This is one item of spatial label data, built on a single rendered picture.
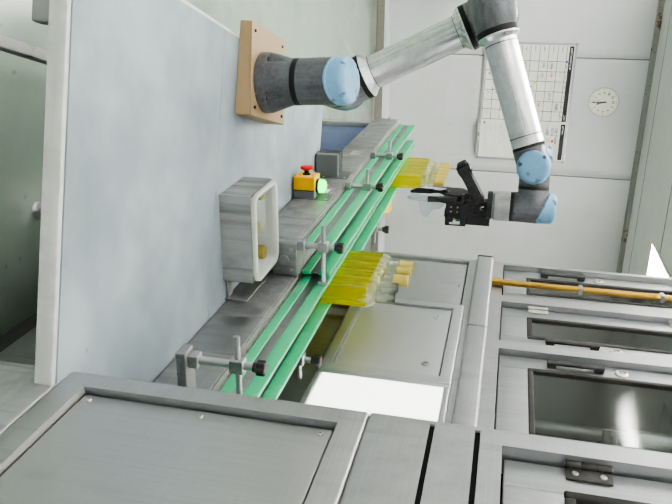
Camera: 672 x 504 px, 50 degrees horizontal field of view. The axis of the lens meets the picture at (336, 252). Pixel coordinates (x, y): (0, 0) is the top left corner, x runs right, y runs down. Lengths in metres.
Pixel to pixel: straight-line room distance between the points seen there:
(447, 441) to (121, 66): 0.81
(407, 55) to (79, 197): 0.98
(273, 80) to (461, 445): 1.08
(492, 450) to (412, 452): 0.11
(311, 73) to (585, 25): 6.10
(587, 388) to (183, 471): 1.25
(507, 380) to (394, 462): 1.02
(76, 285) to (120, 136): 0.27
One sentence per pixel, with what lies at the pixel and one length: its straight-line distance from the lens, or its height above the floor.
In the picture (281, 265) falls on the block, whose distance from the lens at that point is 1.96.
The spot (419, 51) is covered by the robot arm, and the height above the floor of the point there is 1.17.
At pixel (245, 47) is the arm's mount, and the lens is 1.84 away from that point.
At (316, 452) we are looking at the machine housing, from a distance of 1.03.
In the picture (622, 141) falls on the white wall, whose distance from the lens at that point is 7.96.
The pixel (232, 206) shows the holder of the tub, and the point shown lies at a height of 0.78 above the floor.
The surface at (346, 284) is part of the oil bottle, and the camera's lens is 2.00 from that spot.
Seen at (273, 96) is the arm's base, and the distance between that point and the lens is 1.84.
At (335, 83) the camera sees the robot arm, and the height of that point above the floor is 0.99.
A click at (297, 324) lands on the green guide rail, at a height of 0.95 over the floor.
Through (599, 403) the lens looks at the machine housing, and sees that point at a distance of 1.96.
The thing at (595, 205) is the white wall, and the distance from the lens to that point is 8.10.
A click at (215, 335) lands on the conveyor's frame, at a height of 0.80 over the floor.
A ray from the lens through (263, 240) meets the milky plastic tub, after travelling 1.92.
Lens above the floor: 1.40
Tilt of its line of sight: 12 degrees down
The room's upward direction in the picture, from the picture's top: 95 degrees clockwise
